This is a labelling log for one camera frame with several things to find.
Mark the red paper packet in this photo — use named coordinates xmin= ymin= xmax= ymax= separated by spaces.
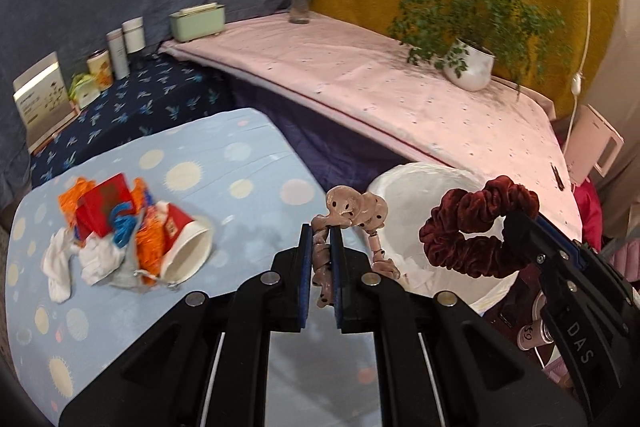
xmin=75 ymin=173 xmax=132 ymax=239

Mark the light blue dotted tablecloth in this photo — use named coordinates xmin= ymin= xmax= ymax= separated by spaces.
xmin=7 ymin=107 xmax=381 ymax=427

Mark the dark red bag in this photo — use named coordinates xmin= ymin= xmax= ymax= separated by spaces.
xmin=482 ymin=274 xmax=543 ymax=333

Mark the white trash bin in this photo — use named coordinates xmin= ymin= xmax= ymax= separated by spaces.
xmin=367 ymin=162 xmax=526 ymax=315

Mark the white plant pot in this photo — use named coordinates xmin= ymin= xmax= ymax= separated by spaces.
xmin=442 ymin=38 xmax=496 ymax=92

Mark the wooden jointed figure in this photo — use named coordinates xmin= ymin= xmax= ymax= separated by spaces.
xmin=310 ymin=186 xmax=401 ymax=308

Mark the pink sheet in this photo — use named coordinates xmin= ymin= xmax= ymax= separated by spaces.
xmin=160 ymin=9 xmax=583 ymax=248

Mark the orange printed tin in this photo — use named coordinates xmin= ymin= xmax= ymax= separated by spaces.
xmin=86 ymin=49 xmax=115 ymax=92

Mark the tall white bottle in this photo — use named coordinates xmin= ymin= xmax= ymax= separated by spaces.
xmin=106 ymin=28 xmax=131 ymax=80

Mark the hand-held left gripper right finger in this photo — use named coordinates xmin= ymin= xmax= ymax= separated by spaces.
xmin=330 ymin=227 xmax=586 ymax=427

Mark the purple cloth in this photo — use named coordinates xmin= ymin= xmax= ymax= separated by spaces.
xmin=230 ymin=79 xmax=416 ymax=198

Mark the red and white paper cup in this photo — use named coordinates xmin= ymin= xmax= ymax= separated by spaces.
xmin=157 ymin=201 xmax=215 ymax=288

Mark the green leafy plant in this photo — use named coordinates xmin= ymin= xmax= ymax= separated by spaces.
xmin=360 ymin=0 xmax=576 ymax=92

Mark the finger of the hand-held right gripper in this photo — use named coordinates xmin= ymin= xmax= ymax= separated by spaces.
xmin=502 ymin=209 xmax=576 ymax=303
xmin=536 ymin=216 xmax=636 ymax=290

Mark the dark red velvet scrunchie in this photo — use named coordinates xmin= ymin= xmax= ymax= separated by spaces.
xmin=419 ymin=175 xmax=542 ymax=279

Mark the pale green box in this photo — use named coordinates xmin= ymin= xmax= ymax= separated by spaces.
xmin=169 ymin=2 xmax=227 ymax=44

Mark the green and white packet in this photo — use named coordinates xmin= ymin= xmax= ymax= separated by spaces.
xmin=68 ymin=73 xmax=101 ymax=110

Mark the blue mesh net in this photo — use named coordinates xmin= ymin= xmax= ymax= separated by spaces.
xmin=107 ymin=202 xmax=143 ymax=253

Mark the red cloth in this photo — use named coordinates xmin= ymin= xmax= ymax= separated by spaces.
xmin=572 ymin=179 xmax=606 ymax=238

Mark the white printed carton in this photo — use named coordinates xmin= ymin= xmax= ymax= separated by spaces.
xmin=12 ymin=52 xmax=76 ymax=155

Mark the dark blue printed cloth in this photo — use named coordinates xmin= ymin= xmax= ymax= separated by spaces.
xmin=30 ymin=52 xmax=236 ymax=192

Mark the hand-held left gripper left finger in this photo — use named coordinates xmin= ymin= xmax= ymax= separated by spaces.
xmin=59 ymin=223 xmax=313 ymax=427

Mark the short white jar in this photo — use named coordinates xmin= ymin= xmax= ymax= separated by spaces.
xmin=121 ymin=18 xmax=147 ymax=54

